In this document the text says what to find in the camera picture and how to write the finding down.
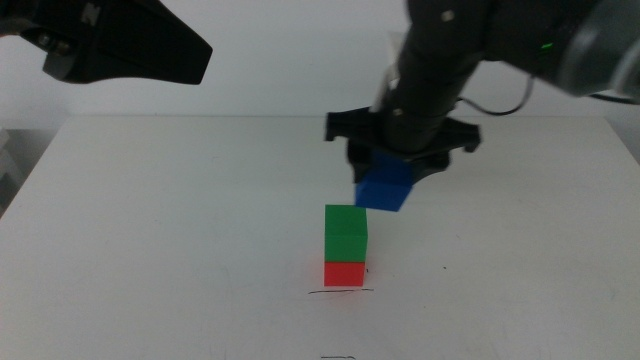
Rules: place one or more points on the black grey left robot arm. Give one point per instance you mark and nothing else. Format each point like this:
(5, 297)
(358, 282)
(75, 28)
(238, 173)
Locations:
(135, 42)

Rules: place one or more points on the red cube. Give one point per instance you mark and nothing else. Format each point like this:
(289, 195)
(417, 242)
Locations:
(344, 274)

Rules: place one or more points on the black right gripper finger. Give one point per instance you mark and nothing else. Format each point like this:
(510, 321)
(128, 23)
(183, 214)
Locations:
(430, 165)
(361, 162)

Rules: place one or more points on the green cube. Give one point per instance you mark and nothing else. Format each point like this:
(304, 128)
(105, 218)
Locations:
(345, 232)

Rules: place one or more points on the blue cube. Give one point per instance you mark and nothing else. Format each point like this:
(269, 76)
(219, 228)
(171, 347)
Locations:
(382, 195)

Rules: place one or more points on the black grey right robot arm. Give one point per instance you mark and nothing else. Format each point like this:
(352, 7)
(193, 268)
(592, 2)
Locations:
(435, 75)

